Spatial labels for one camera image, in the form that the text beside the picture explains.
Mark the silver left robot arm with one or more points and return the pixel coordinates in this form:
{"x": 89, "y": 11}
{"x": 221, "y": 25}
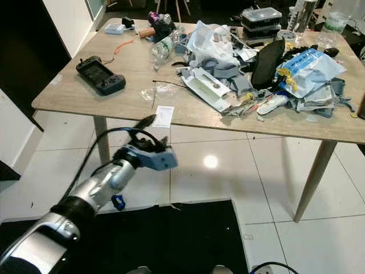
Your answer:
{"x": 102, "y": 188}

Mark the small white paper card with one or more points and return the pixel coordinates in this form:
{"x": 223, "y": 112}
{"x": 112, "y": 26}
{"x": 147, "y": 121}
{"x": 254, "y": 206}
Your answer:
{"x": 163, "y": 116}

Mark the crumpled clear plastic film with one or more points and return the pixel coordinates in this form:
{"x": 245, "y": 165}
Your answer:
{"x": 150, "y": 92}

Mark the light wooden table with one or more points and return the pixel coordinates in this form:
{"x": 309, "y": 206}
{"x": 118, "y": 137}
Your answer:
{"x": 91, "y": 103}

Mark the black handheld game controller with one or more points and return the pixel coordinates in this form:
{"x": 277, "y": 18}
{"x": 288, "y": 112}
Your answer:
{"x": 100, "y": 75}

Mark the blue clip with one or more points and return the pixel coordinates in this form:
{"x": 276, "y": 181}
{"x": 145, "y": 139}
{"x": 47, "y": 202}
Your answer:
{"x": 118, "y": 201}

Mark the long white carton box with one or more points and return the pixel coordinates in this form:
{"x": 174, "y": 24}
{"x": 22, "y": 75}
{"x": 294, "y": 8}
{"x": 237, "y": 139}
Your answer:
{"x": 205, "y": 88}

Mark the clear plastic bottle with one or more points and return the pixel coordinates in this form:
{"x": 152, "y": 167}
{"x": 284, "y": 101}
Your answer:
{"x": 163, "y": 45}

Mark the brown cylinder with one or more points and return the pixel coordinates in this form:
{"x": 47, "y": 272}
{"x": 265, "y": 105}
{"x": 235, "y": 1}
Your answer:
{"x": 146, "y": 32}

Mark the small white blue box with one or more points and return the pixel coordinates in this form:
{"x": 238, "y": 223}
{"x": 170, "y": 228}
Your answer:
{"x": 115, "y": 28}

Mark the small black gadget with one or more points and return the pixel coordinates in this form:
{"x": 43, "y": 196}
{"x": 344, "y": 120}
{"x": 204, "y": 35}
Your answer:
{"x": 128, "y": 22}

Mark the white plastic bag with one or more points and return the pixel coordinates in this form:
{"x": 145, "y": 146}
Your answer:
{"x": 210, "y": 41}

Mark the black floor mat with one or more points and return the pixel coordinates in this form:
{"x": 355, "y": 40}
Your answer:
{"x": 177, "y": 240}

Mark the purple can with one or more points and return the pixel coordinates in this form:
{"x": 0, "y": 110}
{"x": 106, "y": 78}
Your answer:
{"x": 157, "y": 17}

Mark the wooden chair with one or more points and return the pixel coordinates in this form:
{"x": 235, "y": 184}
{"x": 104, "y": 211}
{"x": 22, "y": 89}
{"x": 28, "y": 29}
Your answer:
{"x": 174, "y": 7}

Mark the white tube wrapper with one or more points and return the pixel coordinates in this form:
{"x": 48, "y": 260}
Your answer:
{"x": 271, "y": 104}

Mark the black flat pouch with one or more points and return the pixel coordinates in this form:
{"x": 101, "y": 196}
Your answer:
{"x": 268, "y": 61}

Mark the stacked black food containers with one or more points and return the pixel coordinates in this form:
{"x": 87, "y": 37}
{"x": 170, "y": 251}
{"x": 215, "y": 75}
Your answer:
{"x": 260, "y": 21}

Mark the blue white plastic package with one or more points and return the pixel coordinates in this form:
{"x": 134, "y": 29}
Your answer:
{"x": 312, "y": 68}

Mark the tall clear plastic wrapper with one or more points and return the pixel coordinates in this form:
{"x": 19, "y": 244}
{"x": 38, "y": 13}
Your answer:
{"x": 302, "y": 14}

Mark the clear plastic cup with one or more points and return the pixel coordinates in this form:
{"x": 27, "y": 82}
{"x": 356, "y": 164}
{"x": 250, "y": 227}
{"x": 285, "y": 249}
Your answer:
{"x": 334, "y": 23}

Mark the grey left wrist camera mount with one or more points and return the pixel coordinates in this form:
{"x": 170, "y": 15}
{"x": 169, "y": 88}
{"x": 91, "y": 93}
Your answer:
{"x": 158, "y": 158}

